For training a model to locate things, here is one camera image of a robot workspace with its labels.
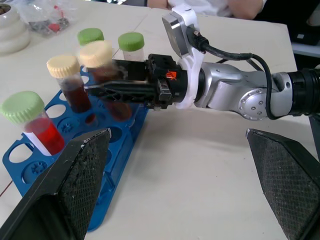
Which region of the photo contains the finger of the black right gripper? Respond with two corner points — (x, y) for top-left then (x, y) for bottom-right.
(85, 79), (161, 105)
(111, 58), (151, 82)

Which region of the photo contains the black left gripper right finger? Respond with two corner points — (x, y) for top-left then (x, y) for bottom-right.
(245, 128), (320, 240)

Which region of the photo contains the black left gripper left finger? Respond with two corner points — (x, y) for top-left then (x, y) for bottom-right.
(0, 128), (112, 240)

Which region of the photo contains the cream-capped tube with dark liquid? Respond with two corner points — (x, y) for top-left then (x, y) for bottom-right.
(79, 40), (133, 123)
(46, 53), (92, 115)

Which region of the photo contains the green-capped clear test tube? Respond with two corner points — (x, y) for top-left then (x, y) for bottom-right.
(117, 32), (146, 63)

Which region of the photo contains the blue test tube rack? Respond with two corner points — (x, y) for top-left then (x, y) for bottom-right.
(1, 64), (151, 232)

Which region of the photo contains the green-capped tube with red liquid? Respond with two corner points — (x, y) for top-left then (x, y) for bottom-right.
(0, 90), (66, 156)

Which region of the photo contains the person in white shirt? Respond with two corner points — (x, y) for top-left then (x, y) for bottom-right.
(146, 0), (268, 20)

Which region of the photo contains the clear plastic bag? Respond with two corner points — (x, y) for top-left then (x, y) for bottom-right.
(17, 0), (80, 39)

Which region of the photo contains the white ribbed ceramic pot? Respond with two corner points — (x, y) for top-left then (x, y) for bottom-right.
(0, 2), (32, 57)

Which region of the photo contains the black device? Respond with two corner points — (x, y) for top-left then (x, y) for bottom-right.
(290, 21), (320, 47)

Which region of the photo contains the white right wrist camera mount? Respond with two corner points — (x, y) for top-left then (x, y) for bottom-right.
(161, 5), (206, 110)

